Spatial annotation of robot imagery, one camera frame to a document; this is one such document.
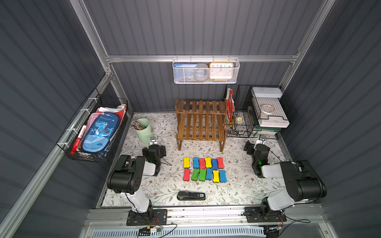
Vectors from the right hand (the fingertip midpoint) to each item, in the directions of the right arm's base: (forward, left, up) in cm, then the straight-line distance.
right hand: (260, 142), depth 92 cm
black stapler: (-31, +45, -3) cm, 55 cm away
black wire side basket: (+7, +93, +27) cm, 98 cm away
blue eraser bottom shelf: (-18, +32, -7) cm, 38 cm away
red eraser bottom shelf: (-18, +46, -7) cm, 50 cm away
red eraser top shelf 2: (-11, +25, -7) cm, 28 cm away
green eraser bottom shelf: (-18, +41, -7) cm, 45 cm away
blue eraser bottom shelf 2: (-19, +25, -7) cm, 32 cm away
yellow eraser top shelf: (-10, +46, -7) cm, 48 cm away
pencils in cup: (+7, +78, +9) cm, 78 cm away
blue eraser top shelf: (-11, +40, -7) cm, 43 cm away
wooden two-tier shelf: (+13, +37, +6) cm, 40 cm away
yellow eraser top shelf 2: (-11, +33, -6) cm, 35 cm away
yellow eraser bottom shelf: (-19, +29, -7) cm, 35 cm away
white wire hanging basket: (+30, +45, +27) cm, 60 cm away
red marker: (-12, +92, +26) cm, 97 cm away
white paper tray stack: (+20, -8, +12) cm, 25 cm away
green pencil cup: (+5, +74, +1) cm, 75 cm away
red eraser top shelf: (-12, +37, -6) cm, 39 cm away
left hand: (-1, +68, -4) cm, 68 cm away
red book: (+36, +14, 0) cm, 38 cm away
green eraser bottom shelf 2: (-18, +37, -7) cm, 41 cm away
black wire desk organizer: (+24, +3, -9) cm, 26 cm away
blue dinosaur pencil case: (-11, +83, +28) cm, 88 cm away
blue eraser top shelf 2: (-12, +29, -7) cm, 32 cm away
